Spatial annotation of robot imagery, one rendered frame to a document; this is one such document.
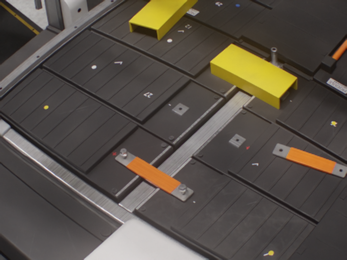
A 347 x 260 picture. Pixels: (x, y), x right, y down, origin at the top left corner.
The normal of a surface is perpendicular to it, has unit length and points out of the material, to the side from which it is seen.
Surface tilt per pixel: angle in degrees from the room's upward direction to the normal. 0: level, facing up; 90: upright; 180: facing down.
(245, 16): 0
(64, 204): 0
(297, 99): 0
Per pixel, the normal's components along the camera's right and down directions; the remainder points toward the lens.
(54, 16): -0.65, 0.59
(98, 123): -0.10, -0.68
